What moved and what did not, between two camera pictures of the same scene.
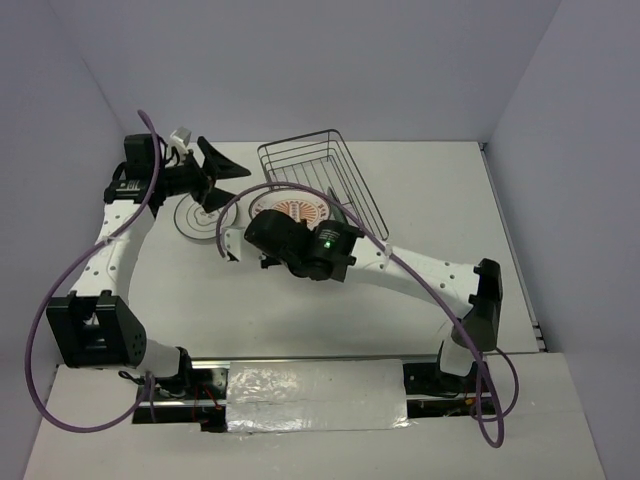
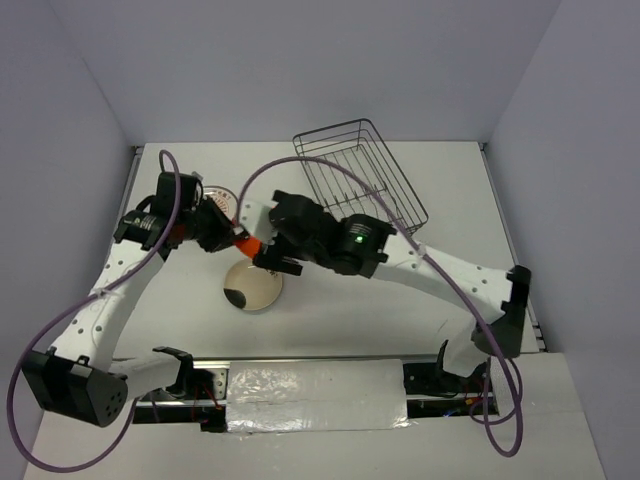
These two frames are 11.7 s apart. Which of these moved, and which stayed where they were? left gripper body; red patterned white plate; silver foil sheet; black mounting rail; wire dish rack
Moved: red patterned white plate; left gripper body; wire dish rack
Stayed: black mounting rail; silver foil sheet
